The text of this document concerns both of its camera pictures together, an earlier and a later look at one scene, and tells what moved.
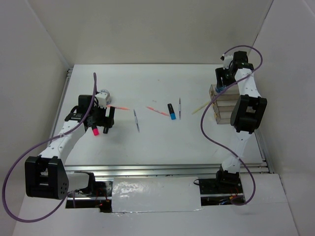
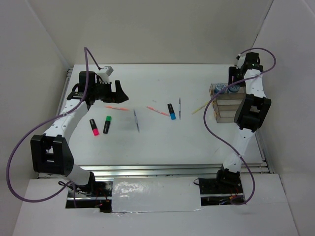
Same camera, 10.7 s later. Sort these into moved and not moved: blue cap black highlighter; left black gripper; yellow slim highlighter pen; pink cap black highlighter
Moved: left black gripper
Not moved: pink cap black highlighter; yellow slim highlighter pen; blue cap black highlighter
